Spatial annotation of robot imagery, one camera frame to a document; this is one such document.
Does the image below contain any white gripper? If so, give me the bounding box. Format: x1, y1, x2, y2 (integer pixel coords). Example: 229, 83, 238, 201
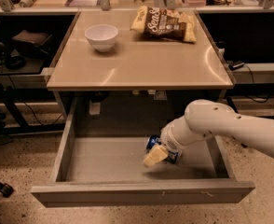
143, 121, 190, 167

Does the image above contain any blue pepsi can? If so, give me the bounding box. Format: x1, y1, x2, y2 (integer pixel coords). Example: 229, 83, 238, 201
144, 135, 181, 166

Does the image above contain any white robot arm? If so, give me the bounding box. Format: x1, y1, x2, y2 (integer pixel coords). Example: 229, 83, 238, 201
143, 100, 274, 167

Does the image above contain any open grey drawer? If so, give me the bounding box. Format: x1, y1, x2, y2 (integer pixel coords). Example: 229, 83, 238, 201
31, 94, 254, 207

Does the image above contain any beige counter cabinet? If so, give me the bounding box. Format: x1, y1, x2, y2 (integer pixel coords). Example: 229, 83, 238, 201
46, 9, 237, 120

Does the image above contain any black power adapter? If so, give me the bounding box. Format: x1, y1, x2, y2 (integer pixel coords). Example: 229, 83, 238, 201
228, 61, 244, 71

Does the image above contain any white ceramic bowl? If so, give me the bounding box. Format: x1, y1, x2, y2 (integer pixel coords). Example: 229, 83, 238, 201
85, 24, 118, 52

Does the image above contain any brown chip bag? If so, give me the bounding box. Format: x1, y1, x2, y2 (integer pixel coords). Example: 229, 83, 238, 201
130, 6, 196, 43

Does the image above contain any black caster wheel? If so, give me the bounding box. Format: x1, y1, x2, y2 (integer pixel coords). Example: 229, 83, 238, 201
0, 182, 14, 198

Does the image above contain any black office chair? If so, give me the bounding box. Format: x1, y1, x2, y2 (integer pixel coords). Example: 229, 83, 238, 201
0, 30, 53, 76

